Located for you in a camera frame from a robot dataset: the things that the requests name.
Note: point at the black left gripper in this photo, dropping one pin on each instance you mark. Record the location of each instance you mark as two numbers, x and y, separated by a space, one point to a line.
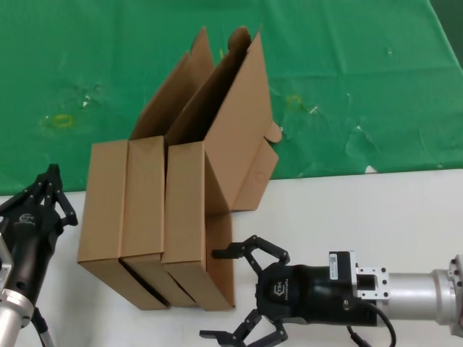
30 231

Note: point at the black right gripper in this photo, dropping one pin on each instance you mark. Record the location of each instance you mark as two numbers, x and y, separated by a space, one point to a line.
300 292

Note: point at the brown cardboard box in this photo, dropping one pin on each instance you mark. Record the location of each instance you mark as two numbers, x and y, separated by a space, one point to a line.
184 202
144 199
105 202

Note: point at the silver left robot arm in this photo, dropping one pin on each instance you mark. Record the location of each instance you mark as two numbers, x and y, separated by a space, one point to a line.
11 318

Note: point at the green table cloth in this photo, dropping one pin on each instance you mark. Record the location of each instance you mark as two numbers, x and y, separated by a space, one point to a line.
72 54

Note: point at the silver left wrist bracket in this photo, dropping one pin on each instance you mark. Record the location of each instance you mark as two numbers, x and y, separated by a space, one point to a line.
4 258

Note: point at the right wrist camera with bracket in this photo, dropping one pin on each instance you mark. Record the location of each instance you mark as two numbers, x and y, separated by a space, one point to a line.
341 265

